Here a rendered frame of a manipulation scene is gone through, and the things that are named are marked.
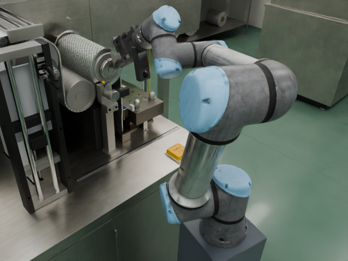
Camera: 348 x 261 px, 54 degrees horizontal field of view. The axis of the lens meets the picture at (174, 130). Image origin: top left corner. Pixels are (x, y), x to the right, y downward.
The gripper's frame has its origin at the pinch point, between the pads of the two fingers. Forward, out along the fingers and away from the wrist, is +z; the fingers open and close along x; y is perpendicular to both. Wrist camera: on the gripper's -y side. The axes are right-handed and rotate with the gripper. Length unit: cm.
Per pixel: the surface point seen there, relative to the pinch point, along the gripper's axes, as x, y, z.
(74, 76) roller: 13.3, 3.6, 8.0
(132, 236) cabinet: 14, -61, 22
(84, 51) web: 5.9, 10.8, 6.7
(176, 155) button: -10.7, -39.4, 5.2
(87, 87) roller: 10.9, -1.7, 7.4
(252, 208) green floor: -95, -109, 65
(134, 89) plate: -21.6, -6.3, 28.0
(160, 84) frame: -75, -3, 76
